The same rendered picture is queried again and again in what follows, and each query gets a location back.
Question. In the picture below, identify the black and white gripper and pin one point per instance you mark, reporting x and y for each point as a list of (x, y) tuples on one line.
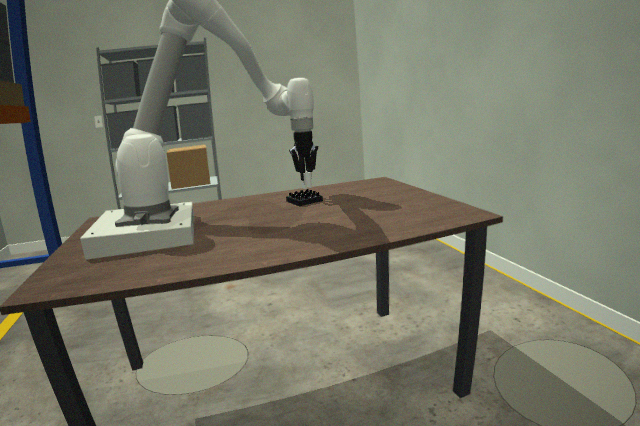
[(303, 145)]

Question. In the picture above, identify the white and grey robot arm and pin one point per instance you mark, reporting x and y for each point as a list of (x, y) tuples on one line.
[(141, 163)]

